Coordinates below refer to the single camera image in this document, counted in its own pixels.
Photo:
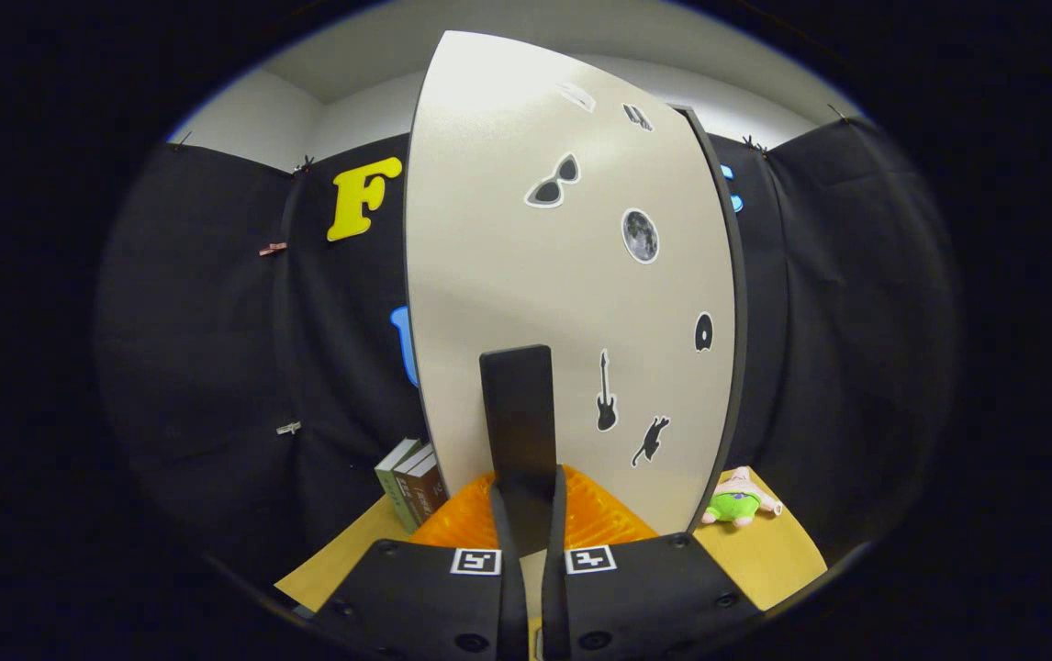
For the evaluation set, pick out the dark grey cabinet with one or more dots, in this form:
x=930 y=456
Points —
x=740 y=275

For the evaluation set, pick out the brown clothes peg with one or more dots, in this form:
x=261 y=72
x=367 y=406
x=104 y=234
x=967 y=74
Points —
x=273 y=249

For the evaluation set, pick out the black backdrop cloth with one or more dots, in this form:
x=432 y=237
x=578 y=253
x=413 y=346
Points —
x=195 y=367

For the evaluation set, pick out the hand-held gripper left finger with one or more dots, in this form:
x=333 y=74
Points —
x=509 y=597

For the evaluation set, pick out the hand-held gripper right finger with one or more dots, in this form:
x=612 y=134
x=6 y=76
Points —
x=555 y=606

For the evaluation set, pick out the green and pink plush toy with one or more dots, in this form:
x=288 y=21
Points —
x=733 y=505

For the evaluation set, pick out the silver clip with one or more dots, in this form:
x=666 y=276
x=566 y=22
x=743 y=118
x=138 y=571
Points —
x=288 y=428

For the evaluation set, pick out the beige cabinet door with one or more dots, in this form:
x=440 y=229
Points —
x=489 y=229

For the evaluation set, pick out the green book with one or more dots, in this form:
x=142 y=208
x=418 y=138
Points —
x=393 y=493

